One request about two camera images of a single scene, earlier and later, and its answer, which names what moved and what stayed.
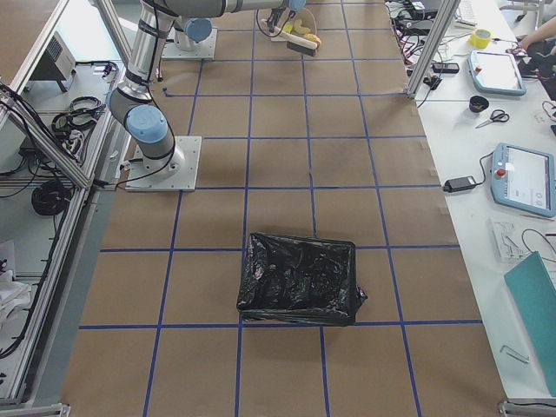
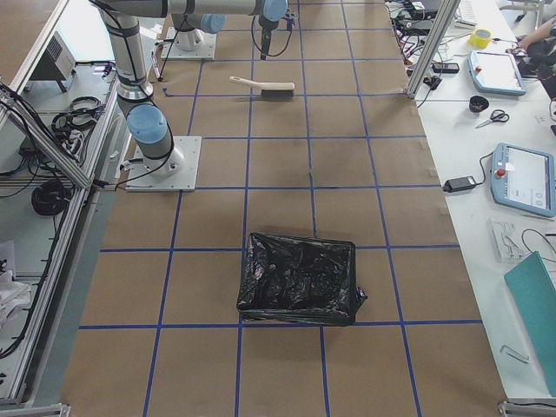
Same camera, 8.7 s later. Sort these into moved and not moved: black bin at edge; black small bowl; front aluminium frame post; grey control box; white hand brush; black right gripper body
Moved: black right gripper body; white hand brush
Not moved: front aluminium frame post; black bin at edge; black small bowl; grey control box
